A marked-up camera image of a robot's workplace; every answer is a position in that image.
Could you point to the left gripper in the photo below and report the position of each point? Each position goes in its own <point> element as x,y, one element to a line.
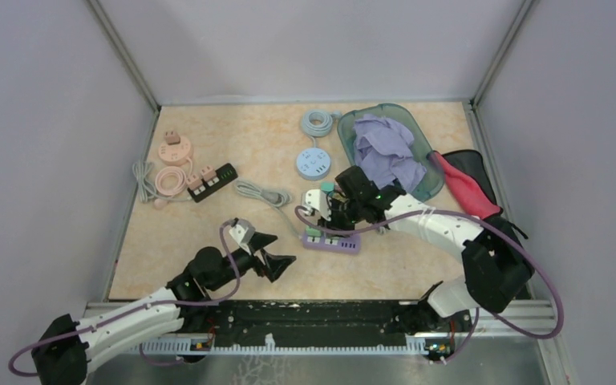
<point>274,264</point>

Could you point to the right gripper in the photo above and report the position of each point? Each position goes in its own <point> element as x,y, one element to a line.
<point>334,222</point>

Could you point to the teal USB charger plug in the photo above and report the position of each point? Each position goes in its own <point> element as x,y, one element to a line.
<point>327,187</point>

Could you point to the green plug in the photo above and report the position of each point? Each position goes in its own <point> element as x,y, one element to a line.
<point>311,232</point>

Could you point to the blue round power socket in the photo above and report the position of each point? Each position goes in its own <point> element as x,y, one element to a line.
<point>313,163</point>

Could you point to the black power strip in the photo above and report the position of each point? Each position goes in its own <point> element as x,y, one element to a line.
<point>226,174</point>

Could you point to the purple power strip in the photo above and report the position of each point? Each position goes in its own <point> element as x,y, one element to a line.
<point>345,245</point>

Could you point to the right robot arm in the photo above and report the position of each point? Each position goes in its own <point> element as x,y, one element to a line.
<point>494,269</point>

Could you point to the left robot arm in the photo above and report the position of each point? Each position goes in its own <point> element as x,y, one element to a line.
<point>69,350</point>

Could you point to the pink round power socket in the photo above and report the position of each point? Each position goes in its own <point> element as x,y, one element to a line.
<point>176,155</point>

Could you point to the lavender cloth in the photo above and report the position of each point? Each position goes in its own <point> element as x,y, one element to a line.
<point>382,149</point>

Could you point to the teal plastic basin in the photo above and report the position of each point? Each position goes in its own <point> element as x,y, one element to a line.
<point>433,181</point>

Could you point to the red and black bag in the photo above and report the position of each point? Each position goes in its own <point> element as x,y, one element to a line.
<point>466,190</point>

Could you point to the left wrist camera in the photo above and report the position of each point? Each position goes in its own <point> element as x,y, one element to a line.
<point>242,231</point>

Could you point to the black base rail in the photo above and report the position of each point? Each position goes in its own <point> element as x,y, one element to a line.
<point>319,324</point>

